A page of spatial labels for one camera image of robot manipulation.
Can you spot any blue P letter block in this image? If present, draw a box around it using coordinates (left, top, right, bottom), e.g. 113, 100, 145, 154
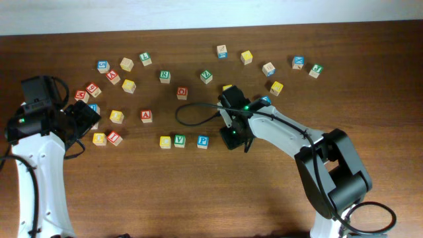
197, 135, 209, 149

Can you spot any green V letter block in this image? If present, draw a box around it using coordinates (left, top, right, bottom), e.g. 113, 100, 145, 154
174, 134, 186, 148

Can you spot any yellow C letter block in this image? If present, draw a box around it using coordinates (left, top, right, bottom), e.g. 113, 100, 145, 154
159, 136, 172, 149

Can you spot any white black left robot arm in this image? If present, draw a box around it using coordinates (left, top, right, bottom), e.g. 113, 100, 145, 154
1, 75, 100, 237

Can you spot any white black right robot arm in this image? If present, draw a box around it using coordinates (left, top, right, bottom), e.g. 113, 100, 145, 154
216, 86, 373, 237

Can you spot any blue H block lower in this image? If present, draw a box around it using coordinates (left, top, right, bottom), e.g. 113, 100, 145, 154
91, 122, 98, 130

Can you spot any blue h block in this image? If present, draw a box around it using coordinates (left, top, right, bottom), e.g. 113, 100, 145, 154
91, 122, 98, 130
89, 104, 100, 114

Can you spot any blue H block upper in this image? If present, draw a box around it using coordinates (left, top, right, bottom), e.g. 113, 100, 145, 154
89, 104, 100, 114

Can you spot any yellow S letter block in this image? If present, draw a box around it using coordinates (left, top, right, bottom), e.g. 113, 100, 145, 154
222, 85, 233, 91

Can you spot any red M letter block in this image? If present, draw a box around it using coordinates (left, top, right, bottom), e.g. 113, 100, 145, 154
74, 90, 89, 103

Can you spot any yellow O block lower left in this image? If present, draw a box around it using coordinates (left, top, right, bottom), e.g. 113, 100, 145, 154
92, 133, 107, 146

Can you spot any yellow o block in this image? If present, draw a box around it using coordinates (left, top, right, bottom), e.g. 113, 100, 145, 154
92, 133, 107, 146
109, 110, 124, 124

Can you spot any red 6 number block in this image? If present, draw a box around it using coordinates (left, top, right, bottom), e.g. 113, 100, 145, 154
86, 83, 102, 97

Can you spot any yellow O block middle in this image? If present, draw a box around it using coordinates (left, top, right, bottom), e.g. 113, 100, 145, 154
109, 110, 124, 124

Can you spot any blue E letter block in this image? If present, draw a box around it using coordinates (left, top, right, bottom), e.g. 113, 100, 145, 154
262, 96, 271, 103

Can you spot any green Z letter block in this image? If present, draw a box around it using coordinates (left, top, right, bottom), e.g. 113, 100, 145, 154
200, 70, 213, 84

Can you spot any red I letter block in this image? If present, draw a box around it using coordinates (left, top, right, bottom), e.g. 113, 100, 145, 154
107, 131, 123, 146

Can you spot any yellow block top right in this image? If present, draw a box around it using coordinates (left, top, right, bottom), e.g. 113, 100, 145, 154
241, 50, 253, 65

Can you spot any red A block upper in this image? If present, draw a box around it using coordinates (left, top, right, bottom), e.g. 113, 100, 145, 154
106, 69, 120, 85

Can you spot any red a block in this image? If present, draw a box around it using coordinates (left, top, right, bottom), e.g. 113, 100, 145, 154
140, 110, 153, 123
106, 69, 120, 85

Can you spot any wooden block blue edge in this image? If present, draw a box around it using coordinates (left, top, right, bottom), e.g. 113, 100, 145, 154
262, 62, 276, 77

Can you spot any wooden block blue side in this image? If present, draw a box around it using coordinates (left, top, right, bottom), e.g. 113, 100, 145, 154
217, 45, 227, 59

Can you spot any red O letter block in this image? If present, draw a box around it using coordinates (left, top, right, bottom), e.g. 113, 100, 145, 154
176, 87, 188, 100

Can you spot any blue S letter block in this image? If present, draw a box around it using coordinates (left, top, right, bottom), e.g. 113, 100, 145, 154
96, 60, 110, 74

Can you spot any yellow G letter block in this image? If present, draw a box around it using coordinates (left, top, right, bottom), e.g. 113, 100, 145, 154
122, 79, 136, 94

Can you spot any red A block lower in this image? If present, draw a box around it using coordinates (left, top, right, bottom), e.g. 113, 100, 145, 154
140, 110, 153, 123

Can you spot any plain wooden block yellow edge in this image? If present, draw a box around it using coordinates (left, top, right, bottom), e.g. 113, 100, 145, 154
120, 58, 134, 72

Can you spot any green R block upper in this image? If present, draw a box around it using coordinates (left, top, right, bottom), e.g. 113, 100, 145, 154
159, 70, 171, 84

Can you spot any blue X letter block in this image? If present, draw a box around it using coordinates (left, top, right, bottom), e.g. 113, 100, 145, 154
292, 56, 305, 69

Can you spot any green L letter block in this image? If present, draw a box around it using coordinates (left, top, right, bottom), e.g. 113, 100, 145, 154
139, 52, 152, 66

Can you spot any green J letter block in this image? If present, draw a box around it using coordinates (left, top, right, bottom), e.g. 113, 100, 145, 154
309, 64, 323, 79

